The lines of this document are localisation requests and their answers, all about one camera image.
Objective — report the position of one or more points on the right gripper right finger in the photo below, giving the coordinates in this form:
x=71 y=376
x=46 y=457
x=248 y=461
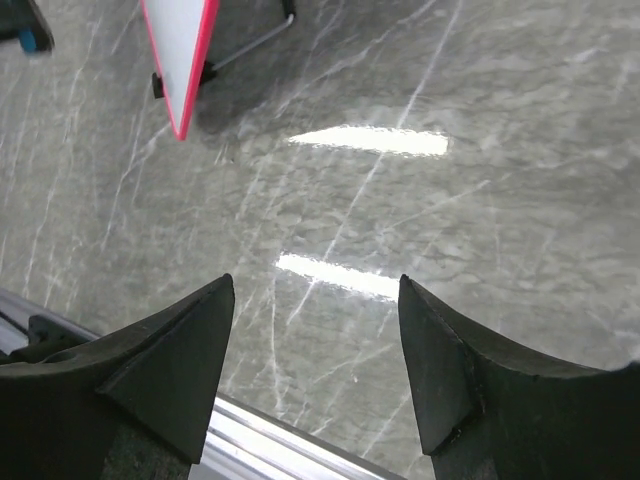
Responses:
x=488 y=407

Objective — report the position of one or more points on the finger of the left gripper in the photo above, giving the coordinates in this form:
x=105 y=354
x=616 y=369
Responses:
x=17 y=15

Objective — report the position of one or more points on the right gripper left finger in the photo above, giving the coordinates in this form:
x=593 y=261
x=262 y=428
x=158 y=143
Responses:
x=125 y=390

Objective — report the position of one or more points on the blue whiteboard eraser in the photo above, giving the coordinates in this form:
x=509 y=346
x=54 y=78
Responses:
x=28 y=41

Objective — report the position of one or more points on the pink framed whiteboard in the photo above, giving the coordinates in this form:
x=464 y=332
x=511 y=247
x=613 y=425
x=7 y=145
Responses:
x=180 y=32

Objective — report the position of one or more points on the aluminium front rail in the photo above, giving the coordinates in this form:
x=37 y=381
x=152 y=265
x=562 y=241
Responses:
x=200 y=425

